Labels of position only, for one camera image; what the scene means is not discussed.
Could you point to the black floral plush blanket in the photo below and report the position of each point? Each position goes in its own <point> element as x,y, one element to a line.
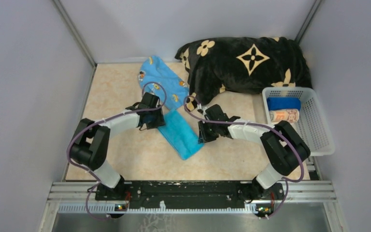
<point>241,64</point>

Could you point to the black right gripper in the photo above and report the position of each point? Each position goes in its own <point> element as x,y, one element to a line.
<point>203,137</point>

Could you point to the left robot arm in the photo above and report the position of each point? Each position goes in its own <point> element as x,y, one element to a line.
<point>89,145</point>

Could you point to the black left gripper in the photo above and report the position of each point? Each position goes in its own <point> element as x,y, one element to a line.
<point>160,122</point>

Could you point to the white plastic basket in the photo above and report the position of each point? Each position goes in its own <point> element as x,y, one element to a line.
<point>312,124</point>

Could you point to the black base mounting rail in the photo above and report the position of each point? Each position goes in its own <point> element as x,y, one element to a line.
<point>191,195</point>

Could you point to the grey orange printed cloth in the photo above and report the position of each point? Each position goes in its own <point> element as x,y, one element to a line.
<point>289,115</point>

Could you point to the teal small cloth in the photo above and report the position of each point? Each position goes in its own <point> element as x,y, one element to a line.
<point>180,135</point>

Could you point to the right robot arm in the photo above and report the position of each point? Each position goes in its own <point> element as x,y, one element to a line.
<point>283,146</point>

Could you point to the dark blue towel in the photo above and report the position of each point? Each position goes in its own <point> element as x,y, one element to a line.
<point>280,103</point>

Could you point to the light blue printed towel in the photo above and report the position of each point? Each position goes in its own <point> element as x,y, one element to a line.
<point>156,77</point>

